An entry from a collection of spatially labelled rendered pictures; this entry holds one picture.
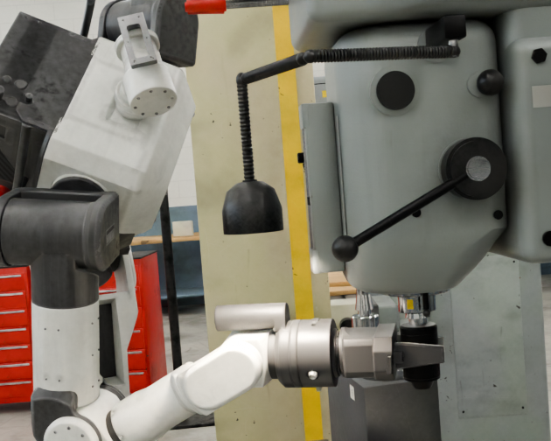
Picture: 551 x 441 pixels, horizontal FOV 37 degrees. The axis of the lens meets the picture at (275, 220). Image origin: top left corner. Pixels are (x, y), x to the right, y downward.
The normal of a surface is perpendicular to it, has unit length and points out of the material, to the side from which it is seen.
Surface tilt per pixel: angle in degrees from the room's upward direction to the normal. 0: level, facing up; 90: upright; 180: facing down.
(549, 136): 90
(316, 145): 90
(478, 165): 90
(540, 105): 90
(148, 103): 148
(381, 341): 45
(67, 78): 58
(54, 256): 99
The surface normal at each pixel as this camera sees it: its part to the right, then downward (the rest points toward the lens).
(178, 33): 0.78, 0.05
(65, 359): 0.22, 0.22
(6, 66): 0.33, -0.52
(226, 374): -0.19, 0.19
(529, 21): 0.06, 0.05
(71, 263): 0.43, 0.21
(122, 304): 0.41, -0.15
